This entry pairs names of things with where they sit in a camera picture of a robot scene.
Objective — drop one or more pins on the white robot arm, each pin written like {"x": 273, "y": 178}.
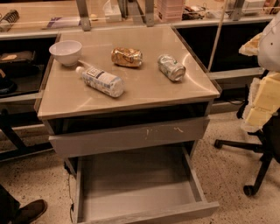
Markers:
{"x": 264, "y": 93}

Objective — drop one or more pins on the grey drawer cabinet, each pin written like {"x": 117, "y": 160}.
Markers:
{"x": 68, "y": 105}

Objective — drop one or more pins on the closed upper drawer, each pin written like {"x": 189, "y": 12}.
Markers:
{"x": 129, "y": 137}

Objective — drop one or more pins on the green and silver can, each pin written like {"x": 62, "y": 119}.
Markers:
{"x": 171, "y": 68}

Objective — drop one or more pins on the open middle drawer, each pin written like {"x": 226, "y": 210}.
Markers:
{"x": 156, "y": 185}

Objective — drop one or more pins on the clear plastic water bottle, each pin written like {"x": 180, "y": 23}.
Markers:
{"x": 102, "y": 81}

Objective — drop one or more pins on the white bowl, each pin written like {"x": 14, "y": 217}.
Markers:
{"x": 66, "y": 52}

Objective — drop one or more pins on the white tissue box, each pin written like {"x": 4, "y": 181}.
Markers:
{"x": 112, "y": 11}

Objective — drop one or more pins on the pink stacked trays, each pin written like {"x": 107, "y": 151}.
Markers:
{"x": 170, "y": 10}

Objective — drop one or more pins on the white pole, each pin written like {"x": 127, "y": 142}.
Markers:
{"x": 217, "y": 36}

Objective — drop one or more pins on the purple and white booklet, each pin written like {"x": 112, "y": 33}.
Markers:
{"x": 63, "y": 22}

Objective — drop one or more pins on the brown shoe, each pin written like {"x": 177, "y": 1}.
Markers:
{"x": 29, "y": 213}

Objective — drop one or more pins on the black coil spring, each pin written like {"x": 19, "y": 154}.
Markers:
{"x": 8, "y": 20}

